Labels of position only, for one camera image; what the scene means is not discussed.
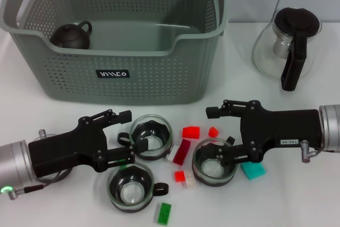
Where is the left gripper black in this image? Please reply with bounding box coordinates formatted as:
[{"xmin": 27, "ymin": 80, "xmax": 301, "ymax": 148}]
[{"xmin": 28, "ymin": 109, "xmax": 149, "ymax": 179}]

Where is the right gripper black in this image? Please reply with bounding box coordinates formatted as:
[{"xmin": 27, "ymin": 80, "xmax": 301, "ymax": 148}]
[{"xmin": 206, "ymin": 100, "xmax": 322, "ymax": 169}]

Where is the flat bright red block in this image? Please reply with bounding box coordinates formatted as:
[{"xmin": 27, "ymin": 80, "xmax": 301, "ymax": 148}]
[{"xmin": 182, "ymin": 125, "xmax": 201, "ymax": 139}]

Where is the teal square building block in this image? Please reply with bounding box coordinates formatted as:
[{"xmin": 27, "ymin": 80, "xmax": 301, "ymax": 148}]
[{"xmin": 240, "ymin": 162, "xmax": 267, "ymax": 181}]

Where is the grey perforated plastic storage bin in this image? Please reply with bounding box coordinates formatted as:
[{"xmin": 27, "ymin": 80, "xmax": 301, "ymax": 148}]
[{"xmin": 0, "ymin": 0, "xmax": 231, "ymax": 105}]

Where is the long dark red block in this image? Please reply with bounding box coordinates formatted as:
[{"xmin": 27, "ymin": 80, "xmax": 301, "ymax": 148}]
[{"xmin": 172, "ymin": 138, "xmax": 192, "ymax": 165}]

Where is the translucent pale building block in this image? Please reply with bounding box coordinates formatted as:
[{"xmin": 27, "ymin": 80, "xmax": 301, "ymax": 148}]
[{"xmin": 184, "ymin": 171, "xmax": 197, "ymax": 189}]

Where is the small square red block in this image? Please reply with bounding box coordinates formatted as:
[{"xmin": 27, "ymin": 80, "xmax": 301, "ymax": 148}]
[{"xmin": 174, "ymin": 170, "xmax": 186, "ymax": 183}]

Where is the long green building block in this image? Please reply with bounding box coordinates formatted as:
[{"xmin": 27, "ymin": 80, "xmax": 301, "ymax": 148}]
[{"xmin": 157, "ymin": 202, "xmax": 172, "ymax": 225}]

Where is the glass teapot with black lid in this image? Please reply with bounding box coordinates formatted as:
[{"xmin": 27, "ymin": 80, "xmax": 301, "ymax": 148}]
[{"xmin": 252, "ymin": 6, "xmax": 322, "ymax": 91}]

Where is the dark brown clay teapot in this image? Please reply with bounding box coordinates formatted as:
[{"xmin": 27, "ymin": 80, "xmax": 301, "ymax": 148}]
[{"xmin": 49, "ymin": 20, "xmax": 93, "ymax": 50}]

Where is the right gripper cable with connector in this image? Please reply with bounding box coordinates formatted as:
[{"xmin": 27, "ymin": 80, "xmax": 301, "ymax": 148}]
[{"xmin": 301, "ymin": 140, "xmax": 340, "ymax": 163}]

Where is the gripper cable with connector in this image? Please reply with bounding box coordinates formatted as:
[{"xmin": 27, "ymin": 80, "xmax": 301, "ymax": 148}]
[
  {"xmin": 301, "ymin": 140, "xmax": 340, "ymax": 163},
  {"xmin": 7, "ymin": 129, "xmax": 71, "ymax": 200}
]

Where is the left gripper cable with connector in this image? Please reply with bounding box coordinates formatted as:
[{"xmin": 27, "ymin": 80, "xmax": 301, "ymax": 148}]
[{"xmin": 7, "ymin": 129, "xmax": 71, "ymax": 200}]

